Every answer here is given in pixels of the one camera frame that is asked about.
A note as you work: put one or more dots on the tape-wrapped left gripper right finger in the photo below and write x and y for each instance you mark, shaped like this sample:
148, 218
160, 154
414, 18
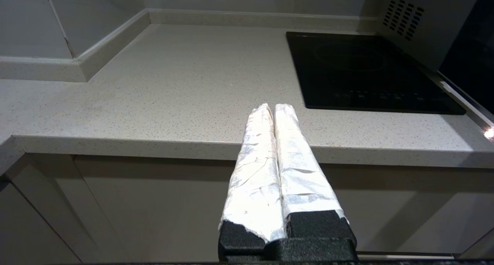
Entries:
301, 180

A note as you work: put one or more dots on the microwave door with dark glass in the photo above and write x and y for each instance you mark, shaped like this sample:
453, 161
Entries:
472, 56

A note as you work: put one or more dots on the black induction cooktop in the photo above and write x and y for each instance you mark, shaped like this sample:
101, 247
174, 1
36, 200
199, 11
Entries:
362, 75

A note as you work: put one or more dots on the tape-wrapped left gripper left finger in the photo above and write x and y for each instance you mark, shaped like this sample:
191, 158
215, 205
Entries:
254, 180

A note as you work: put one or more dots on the silver Panasonic microwave oven body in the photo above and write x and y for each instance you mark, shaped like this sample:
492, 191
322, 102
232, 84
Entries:
420, 29

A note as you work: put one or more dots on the grey cabinet door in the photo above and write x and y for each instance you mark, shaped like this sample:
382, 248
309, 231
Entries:
405, 207
166, 203

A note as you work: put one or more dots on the grey angled cabinet panel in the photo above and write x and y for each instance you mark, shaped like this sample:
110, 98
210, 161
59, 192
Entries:
46, 203

